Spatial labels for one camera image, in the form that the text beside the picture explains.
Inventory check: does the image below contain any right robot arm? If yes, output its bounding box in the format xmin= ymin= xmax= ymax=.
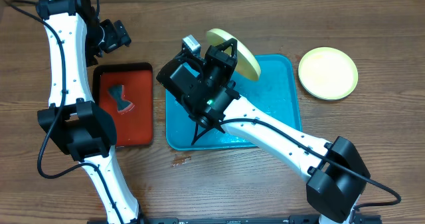
xmin=157 ymin=35 xmax=371 ymax=223

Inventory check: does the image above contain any blue plastic tray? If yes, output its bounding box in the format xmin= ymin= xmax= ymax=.
xmin=165 ymin=55 xmax=302 ymax=151

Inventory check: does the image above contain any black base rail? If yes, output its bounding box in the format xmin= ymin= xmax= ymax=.
xmin=141 ymin=214 xmax=383 ymax=224

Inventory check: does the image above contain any red and black tray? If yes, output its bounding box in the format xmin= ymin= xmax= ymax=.
xmin=92 ymin=62 xmax=153 ymax=147

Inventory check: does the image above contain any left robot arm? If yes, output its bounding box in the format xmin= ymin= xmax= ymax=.
xmin=36 ymin=0 xmax=143 ymax=223

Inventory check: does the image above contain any green plate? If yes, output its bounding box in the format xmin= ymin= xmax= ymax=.
xmin=297 ymin=47 xmax=359 ymax=100
xmin=206 ymin=28 xmax=261 ymax=81

